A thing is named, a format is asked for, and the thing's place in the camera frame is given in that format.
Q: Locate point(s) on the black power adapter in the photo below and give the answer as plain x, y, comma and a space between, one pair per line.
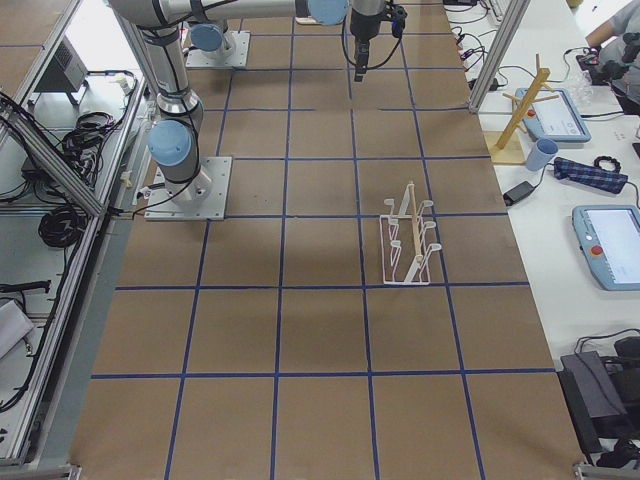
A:
518, 193

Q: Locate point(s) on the far teach pendant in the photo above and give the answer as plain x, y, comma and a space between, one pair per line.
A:
556, 117

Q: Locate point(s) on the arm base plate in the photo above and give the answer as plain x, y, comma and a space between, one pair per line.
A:
197, 60
205, 198

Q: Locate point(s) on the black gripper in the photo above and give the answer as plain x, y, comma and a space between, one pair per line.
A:
363, 28

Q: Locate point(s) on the wooden mug tree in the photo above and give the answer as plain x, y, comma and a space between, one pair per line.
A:
502, 148

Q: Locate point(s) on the white wire cup rack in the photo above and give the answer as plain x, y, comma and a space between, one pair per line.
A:
406, 238

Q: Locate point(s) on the teach pendant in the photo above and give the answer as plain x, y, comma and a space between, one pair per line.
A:
556, 117
608, 236

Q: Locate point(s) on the blue plaid pouch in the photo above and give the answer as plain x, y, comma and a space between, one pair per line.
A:
604, 174

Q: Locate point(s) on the aluminium frame post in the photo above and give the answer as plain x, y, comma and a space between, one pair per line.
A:
506, 31

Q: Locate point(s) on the near teach pendant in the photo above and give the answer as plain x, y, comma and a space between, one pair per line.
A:
608, 236

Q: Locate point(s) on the blue cup on desk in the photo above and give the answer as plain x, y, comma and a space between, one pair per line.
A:
541, 153

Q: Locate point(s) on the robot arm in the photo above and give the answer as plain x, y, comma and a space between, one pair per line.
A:
174, 141
213, 39

